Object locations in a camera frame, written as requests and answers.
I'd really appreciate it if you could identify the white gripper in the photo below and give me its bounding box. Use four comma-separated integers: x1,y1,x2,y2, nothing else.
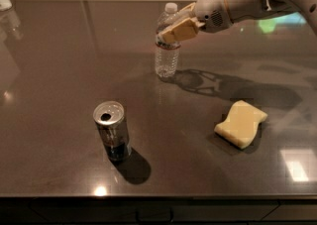
158,0,232,43

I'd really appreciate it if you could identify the clear plastic water bottle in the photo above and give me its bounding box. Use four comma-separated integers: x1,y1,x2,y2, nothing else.
155,3,180,79

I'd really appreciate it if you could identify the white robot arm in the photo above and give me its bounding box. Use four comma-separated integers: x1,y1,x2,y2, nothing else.
158,0,317,44

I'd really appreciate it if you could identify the silver redbull can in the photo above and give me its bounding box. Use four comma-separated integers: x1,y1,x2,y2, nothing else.
93,101,132,163

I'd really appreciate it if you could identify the yellow sponge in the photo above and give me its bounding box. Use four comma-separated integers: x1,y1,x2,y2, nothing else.
214,100,267,150

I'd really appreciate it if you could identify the white object at corner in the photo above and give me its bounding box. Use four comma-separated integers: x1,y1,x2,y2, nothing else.
0,0,13,11

